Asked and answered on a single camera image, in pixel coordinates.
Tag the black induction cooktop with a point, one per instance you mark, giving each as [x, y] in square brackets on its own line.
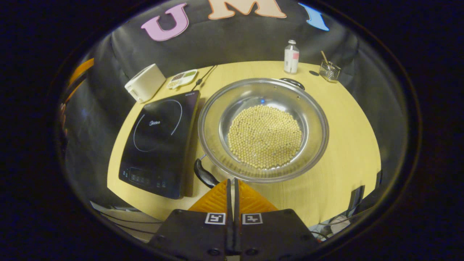
[159, 152]

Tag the wooden stick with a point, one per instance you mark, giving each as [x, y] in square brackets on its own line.
[324, 57]

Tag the dark furniture frame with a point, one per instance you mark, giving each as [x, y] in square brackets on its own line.
[357, 195]

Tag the white toaster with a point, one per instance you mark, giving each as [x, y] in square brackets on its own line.
[145, 83]

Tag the clear glass holder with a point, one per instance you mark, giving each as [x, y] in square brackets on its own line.
[330, 72]

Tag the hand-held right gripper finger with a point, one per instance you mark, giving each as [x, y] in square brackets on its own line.
[236, 203]
[229, 203]

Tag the pile of yellow soybeans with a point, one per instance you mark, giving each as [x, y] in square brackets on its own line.
[264, 137]

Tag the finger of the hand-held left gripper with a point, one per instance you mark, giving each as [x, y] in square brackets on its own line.
[83, 68]

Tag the white divided dish of beans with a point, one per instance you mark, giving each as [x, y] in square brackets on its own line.
[182, 78]

